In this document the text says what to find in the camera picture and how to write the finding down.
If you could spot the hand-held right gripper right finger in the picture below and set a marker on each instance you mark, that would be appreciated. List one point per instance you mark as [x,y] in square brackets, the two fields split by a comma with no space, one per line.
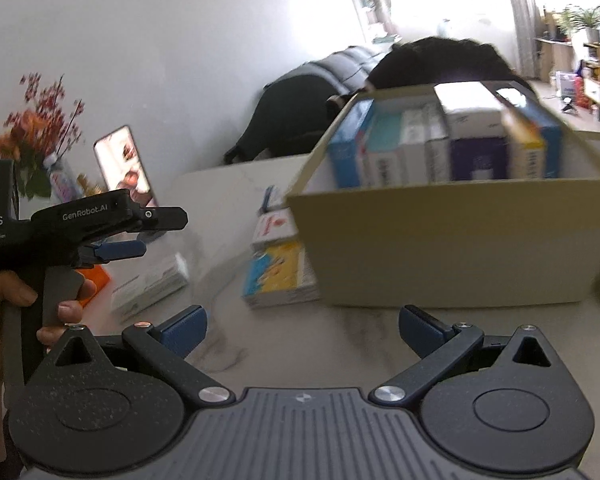
[420,332]

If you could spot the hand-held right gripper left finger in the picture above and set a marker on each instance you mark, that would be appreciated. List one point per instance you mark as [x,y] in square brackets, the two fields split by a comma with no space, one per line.
[182,332]

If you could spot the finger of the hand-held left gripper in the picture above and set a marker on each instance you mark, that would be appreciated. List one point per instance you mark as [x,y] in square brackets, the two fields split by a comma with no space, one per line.
[165,219]
[122,250]

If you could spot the small white barcode box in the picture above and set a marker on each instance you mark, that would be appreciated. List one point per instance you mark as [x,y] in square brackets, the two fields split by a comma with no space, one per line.
[150,285]

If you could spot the tan cardboard box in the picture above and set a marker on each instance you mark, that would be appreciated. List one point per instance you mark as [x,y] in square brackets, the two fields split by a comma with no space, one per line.
[430,245]

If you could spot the yellow cartoon medicine box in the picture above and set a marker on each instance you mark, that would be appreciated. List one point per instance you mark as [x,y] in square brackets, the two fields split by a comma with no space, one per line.
[280,275]

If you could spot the white green-edged medicine box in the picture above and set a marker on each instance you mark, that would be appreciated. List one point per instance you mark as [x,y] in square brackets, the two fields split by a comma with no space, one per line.
[437,155]

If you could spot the white grey-print medicine box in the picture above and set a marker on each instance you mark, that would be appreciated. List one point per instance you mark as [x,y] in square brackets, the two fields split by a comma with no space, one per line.
[412,150]

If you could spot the teal medicine box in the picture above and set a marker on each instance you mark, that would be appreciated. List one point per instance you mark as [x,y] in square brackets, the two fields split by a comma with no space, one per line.
[382,150]

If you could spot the purple medicine box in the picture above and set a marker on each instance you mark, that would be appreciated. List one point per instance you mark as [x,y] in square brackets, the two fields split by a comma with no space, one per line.
[480,155]

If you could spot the orange yellow medicine box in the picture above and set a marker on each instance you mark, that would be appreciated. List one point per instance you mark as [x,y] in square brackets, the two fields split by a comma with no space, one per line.
[525,150]

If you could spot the large white medicine box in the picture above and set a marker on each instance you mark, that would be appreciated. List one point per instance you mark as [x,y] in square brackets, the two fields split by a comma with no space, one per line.
[470,105]

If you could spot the long blue medicine box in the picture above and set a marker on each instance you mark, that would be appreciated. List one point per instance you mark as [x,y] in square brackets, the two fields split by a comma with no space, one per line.
[552,140]

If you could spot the person's left hand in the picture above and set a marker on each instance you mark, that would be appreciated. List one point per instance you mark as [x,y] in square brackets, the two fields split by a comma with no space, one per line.
[10,287]

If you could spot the orange tissue pack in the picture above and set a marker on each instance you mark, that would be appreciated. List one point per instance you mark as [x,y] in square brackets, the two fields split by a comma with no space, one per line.
[95,280]

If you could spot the clear water bottle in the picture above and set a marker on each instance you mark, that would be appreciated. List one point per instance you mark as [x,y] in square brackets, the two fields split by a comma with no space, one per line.
[62,180]

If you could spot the smartphone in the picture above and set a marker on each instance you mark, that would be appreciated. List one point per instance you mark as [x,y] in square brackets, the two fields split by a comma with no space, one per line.
[127,165]

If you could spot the pink orange flower bouquet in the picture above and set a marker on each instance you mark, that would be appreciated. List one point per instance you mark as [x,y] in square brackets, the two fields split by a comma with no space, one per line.
[30,125]

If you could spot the black dining chair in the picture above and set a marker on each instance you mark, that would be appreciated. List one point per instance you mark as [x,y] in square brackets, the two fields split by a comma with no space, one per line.
[280,115]

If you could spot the grey sofa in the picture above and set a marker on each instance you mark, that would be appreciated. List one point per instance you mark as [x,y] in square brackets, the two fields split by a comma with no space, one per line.
[340,62]

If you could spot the black tripod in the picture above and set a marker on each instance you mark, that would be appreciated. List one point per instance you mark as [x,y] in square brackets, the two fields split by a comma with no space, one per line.
[569,107]

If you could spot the black fleece jacket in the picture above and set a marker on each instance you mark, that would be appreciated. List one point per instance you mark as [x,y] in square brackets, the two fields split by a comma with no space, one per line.
[445,57]

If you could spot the white plant shelf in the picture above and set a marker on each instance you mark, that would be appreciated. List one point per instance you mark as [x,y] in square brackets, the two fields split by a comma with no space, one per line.
[372,0]

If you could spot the wooden computer desk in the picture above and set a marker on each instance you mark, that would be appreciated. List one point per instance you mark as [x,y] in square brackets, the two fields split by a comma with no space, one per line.
[555,57]

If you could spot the grey curtain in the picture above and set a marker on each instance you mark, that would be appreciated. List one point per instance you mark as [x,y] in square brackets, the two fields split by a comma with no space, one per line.
[519,20]

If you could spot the green potted plant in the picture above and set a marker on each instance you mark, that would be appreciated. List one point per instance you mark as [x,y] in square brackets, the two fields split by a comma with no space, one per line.
[582,20]

